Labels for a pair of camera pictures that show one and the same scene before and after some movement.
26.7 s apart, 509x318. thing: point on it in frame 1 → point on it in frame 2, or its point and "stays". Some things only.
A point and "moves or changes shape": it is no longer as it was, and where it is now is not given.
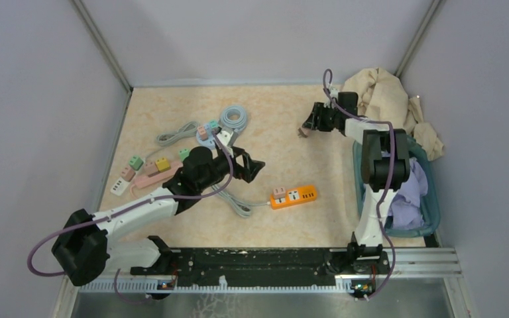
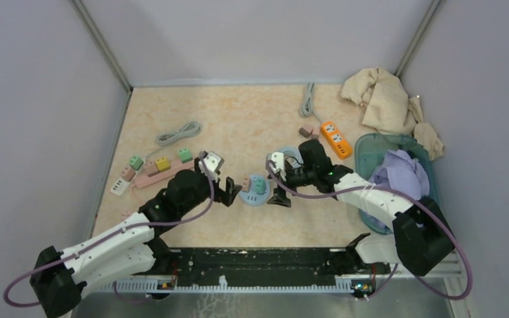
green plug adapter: (183, 154) stays
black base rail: (358, 265) stays
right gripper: (315, 121) → (280, 197)
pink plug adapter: (279, 193) moves or changes shape
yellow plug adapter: (162, 164) stays
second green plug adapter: (136, 162) stays
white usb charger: (120, 187) stays
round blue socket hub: (209, 142) → (252, 198)
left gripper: (253, 165) → (226, 196)
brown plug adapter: (150, 168) stays
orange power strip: (294, 196) moves or changes shape
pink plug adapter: (302, 133) stays
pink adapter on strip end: (128, 173) stays
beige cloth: (382, 97) stays
